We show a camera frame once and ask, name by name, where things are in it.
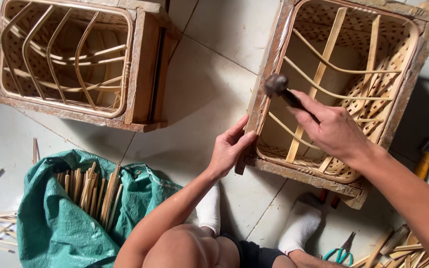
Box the woven bamboo basket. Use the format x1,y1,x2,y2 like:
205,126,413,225
255,0,420,184
0,0,133,119

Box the dark metal hammer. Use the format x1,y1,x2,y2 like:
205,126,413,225
264,74,321,125

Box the person's right leg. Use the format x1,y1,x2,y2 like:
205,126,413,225
272,249,347,268

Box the person's white sock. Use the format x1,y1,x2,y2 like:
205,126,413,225
278,193,323,256
195,182,222,237

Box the person's white right sock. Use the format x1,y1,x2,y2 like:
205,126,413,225
278,193,323,256

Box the red-handled pliers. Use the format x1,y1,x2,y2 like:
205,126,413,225
319,188,341,209

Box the person's white left sock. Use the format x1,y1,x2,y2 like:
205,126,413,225
195,182,222,237

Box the person's left leg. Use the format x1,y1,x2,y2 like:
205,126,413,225
143,223,242,268

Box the person's left hand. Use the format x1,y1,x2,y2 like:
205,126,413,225
208,114,258,180

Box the green woven plastic sack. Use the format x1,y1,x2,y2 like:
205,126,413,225
16,150,200,268

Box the pile of bamboo offcuts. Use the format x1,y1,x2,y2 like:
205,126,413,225
350,223,429,268

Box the person's right hand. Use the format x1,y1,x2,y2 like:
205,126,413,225
287,90,376,167

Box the person's black shorts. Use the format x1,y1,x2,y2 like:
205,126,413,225
218,232,288,268

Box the bundle of bamboo strips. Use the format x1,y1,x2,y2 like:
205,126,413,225
55,161,124,228

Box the person's leg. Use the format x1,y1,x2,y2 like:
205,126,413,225
143,223,242,268
272,249,347,268

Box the wooden basket mold frame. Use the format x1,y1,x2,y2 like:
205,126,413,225
0,0,183,133
235,0,429,210

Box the teal-handled scissors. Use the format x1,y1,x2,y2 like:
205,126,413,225
322,232,356,267

